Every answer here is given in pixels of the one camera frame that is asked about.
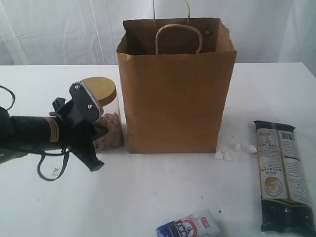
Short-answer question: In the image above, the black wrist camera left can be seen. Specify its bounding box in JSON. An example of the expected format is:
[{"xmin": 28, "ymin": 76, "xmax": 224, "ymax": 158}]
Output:
[{"xmin": 49, "ymin": 81, "xmax": 103, "ymax": 126}]

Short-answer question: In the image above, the plastic nut jar yellow lid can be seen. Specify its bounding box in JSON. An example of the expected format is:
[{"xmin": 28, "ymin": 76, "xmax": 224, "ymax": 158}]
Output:
[{"xmin": 81, "ymin": 77, "xmax": 125, "ymax": 151}]

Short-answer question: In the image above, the black beige noodle package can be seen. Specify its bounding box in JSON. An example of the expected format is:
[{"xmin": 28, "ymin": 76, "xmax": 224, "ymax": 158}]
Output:
[{"xmin": 254, "ymin": 120, "xmax": 316, "ymax": 237}]

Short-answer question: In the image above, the black cable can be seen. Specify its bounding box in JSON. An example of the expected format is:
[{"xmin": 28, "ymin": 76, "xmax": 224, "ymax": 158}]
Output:
[{"xmin": 0, "ymin": 85, "xmax": 72, "ymax": 182}]

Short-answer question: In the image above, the blue white salt packet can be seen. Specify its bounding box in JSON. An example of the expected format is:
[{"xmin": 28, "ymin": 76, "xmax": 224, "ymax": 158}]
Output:
[{"xmin": 156, "ymin": 209, "xmax": 221, "ymax": 237}]

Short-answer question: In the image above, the small white pebble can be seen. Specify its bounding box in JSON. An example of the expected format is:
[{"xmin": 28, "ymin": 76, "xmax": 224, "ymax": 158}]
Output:
[
  {"xmin": 233, "ymin": 143, "xmax": 241, "ymax": 151},
  {"xmin": 215, "ymin": 151, "xmax": 224, "ymax": 160},
  {"xmin": 247, "ymin": 145, "xmax": 257, "ymax": 154},
  {"xmin": 223, "ymin": 151, "xmax": 233, "ymax": 161}
]

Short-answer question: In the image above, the brown paper bag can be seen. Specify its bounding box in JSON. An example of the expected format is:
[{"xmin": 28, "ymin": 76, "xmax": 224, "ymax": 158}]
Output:
[{"xmin": 116, "ymin": 0, "xmax": 237, "ymax": 154}]

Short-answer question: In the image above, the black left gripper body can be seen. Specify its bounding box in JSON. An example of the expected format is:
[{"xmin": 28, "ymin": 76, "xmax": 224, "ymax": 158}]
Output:
[{"xmin": 56, "ymin": 118, "xmax": 95, "ymax": 153}]

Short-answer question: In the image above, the small clear plastic scrap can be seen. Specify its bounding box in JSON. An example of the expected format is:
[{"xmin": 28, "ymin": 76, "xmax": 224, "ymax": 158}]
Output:
[{"xmin": 51, "ymin": 167, "xmax": 62, "ymax": 178}]

